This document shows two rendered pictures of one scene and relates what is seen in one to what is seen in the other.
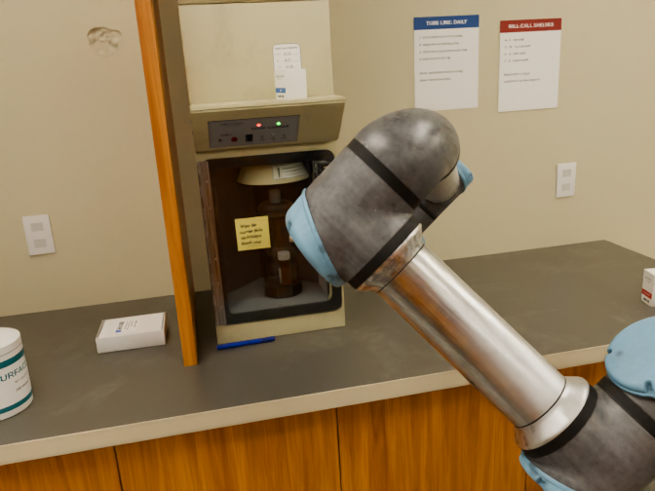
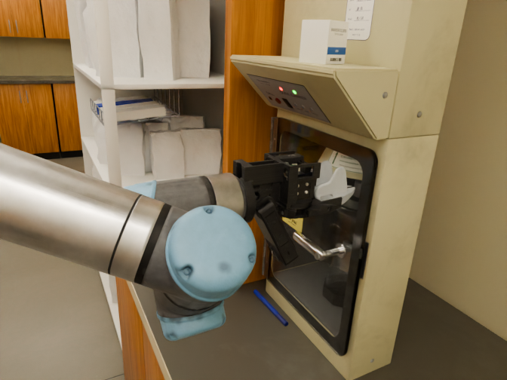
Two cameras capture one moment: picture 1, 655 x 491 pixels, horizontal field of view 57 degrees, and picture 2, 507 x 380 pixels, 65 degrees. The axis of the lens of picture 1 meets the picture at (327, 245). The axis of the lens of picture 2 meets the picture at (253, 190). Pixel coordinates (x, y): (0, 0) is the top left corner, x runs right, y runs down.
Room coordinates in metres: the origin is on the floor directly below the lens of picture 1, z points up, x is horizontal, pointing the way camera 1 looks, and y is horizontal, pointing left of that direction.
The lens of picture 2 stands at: (1.04, -0.53, 1.54)
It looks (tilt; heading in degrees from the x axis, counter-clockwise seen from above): 21 degrees down; 73
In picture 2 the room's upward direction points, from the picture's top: 3 degrees clockwise
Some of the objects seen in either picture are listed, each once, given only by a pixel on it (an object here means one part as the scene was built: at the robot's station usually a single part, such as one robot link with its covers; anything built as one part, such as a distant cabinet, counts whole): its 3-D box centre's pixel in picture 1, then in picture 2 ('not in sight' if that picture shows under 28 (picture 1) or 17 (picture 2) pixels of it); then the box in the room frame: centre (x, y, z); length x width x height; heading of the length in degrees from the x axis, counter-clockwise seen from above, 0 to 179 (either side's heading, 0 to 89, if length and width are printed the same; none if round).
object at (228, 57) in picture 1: (263, 173); (368, 157); (1.49, 0.15, 1.33); 0.32 x 0.25 x 0.77; 102
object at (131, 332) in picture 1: (133, 331); not in sight; (1.40, 0.50, 0.96); 0.16 x 0.12 x 0.04; 101
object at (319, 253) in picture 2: not in sight; (317, 244); (1.35, 0.04, 1.20); 0.10 x 0.05 x 0.03; 101
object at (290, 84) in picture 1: (290, 84); (323, 42); (1.32, 0.06, 1.54); 0.05 x 0.05 x 0.06; 29
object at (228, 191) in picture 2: not in sight; (221, 200); (1.15, -0.04, 1.33); 0.08 x 0.05 x 0.08; 102
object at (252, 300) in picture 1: (275, 239); (307, 229); (1.36, 0.12, 1.19); 0.30 x 0.01 x 0.40; 101
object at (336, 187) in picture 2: not in sight; (338, 185); (1.34, -0.02, 1.34); 0.09 x 0.03 x 0.06; 12
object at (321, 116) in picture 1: (268, 124); (299, 91); (1.31, 0.11, 1.46); 0.32 x 0.12 x 0.10; 102
